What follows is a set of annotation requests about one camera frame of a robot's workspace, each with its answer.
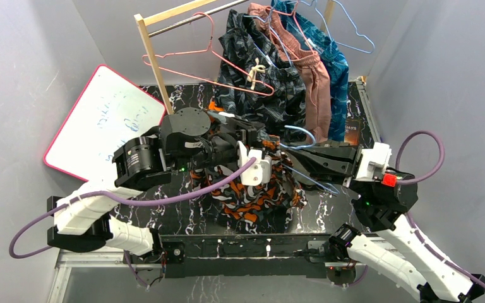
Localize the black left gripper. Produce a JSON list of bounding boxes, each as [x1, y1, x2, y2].
[[174, 120, 266, 174]]

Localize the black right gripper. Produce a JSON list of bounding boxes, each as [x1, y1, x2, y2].
[[285, 141, 374, 197]]

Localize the blue wire hanger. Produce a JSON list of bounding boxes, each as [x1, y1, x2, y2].
[[280, 125, 339, 196], [297, 0, 376, 55]]

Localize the orange camouflage shorts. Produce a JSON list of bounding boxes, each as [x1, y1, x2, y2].
[[210, 134, 308, 224]]

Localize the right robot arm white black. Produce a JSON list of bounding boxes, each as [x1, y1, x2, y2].
[[287, 143, 485, 302]]

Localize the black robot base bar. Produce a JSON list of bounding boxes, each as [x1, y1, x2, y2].
[[162, 234, 357, 285]]

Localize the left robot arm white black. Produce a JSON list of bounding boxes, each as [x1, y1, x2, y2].
[[47, 107, 271, 263]]

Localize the dark leaf-pattern shorts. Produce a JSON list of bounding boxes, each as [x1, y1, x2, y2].
[[215, 9, 306, 141]]

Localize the pink shorts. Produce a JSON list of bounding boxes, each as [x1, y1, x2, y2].
[[248, 3, 332, 143]]

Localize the teal patterned shorts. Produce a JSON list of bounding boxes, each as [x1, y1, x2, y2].
[[271, 6, 349, 141]]

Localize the pink hanger holding shorts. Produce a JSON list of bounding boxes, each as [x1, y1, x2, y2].
[[271, 1, 316, 51]]

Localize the pink-framed whiteboard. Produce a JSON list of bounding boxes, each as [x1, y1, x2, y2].
[[44, 65, 165, 181]]

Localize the metal rack rod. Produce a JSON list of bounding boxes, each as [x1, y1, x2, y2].
[[148, 0, 248, 38]]

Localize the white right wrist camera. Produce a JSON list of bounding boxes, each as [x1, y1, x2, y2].
[[342, 143, 397, 187]]

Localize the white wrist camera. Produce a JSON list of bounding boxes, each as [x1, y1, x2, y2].
[[342, 143, 397, 187], [237, 141, 272, 186]]

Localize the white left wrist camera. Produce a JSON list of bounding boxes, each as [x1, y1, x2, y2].
[[237, 141, 272, 186]]

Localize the pink wire hanger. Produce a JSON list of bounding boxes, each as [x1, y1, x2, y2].
[[141, 12, 275, 97]]

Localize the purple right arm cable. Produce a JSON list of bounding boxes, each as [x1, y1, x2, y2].
[[393, 131, 485, 303]]

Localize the wooden clothes rack frame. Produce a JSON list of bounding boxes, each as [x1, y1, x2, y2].
[[133, 0, 338, 116]]

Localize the empty blue wire hanger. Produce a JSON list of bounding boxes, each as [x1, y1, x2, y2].
[[297, 0, 376, 55]]

